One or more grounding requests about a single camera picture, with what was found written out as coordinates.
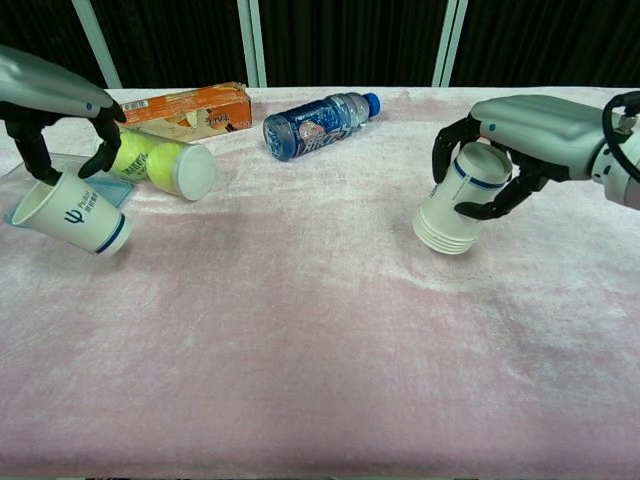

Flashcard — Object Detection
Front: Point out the stack of white paper cups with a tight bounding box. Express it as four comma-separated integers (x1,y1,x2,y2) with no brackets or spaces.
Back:
412,143,514,257

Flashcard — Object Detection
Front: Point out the clear tennis ball tube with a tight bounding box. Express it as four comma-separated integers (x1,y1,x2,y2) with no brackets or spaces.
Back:
106,124,217,202

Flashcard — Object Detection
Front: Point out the clear plastic container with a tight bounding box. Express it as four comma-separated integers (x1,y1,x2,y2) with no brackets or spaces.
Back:
0,151,101,177

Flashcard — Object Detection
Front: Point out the black cable loop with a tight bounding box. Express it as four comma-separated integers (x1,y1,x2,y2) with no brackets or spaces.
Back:
601,90,640,184

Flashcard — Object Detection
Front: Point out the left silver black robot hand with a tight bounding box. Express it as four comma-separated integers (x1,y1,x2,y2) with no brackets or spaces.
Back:
0,44,128,187

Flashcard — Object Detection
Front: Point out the pink plush cloth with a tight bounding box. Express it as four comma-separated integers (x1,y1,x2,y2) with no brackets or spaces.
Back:
0,87,640,479

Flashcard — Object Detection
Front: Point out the pale metal frame post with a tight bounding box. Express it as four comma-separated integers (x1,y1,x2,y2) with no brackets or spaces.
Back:
70,0,123,91
431,0,470,89
237,0,269,90

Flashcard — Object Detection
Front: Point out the yellow tennis ball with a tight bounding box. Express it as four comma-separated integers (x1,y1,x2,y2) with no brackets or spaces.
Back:
110,132,156,181
145,143,189,194

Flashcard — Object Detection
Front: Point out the black curtain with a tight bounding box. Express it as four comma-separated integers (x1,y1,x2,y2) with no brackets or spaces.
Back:
0,0,640,91

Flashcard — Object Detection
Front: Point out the blue labelled water bottle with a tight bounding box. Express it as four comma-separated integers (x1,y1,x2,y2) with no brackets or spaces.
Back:
262,91,384,163

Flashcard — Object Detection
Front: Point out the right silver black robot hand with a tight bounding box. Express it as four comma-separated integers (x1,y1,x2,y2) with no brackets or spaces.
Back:
432,94,610,221

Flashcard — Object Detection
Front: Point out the white paper cup blue logo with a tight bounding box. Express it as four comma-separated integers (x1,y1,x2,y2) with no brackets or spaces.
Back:
10,171,134,257

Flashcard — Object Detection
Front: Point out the orange cardboard box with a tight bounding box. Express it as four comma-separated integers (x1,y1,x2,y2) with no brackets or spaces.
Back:
117,82,253,144

